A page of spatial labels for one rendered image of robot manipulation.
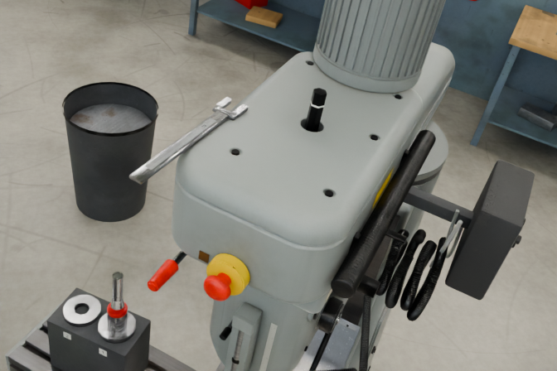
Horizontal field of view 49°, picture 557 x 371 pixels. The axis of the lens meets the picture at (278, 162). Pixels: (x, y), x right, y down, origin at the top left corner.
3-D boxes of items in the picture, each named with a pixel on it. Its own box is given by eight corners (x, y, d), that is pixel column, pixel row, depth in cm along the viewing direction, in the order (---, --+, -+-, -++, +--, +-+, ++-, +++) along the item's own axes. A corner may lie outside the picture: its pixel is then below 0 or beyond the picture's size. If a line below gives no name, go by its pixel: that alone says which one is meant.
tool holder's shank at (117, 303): (114, 300, 146) (115, 268, 139) (127, 305, 146) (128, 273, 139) (108, 310, 144) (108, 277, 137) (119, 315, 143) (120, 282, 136)
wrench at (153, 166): (147, 189, 77) (147, 183, 76) (122, 175, 78) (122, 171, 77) (247, 110, 95) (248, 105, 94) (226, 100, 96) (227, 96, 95)
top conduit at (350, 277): (350, 303, 83) (356, 286, 81) (322, 290, 84) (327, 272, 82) (432, 147, 117) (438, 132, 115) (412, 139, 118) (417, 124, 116)
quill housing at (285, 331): (283, 408, 119) (316, 302, 100) (193, 358, 125) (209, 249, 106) (320, 339, 134) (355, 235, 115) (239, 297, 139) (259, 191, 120)
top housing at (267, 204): (311, 325, 84) (337, 243, 74) (152, 245, 91) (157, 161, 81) (406, 160, 119) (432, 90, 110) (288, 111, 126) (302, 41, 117)
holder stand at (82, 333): (123, 401, 155) (124, 354, 143) (50, 365, 159) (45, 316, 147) (148, 363, 164) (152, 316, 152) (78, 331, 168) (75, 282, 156)
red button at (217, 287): (224, 309, 82) (227, 290, 80) (199, 296, 83) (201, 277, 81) (236, 293, 85) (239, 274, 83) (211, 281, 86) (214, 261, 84)
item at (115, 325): (113, 314, 151) (113, 299, 147) (130, 320, 150) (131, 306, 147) (103, 328, 147) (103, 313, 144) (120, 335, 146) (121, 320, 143)
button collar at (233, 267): (240, 302, 85) (246, 273, 81) (203, 284, 87) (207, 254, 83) (247, 293, 87) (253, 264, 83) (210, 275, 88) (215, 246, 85)
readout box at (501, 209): (486, 305, 122) (530, 229, 109) (443, 285, 124) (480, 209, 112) (502, 246, 137) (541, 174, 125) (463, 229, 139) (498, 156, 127)
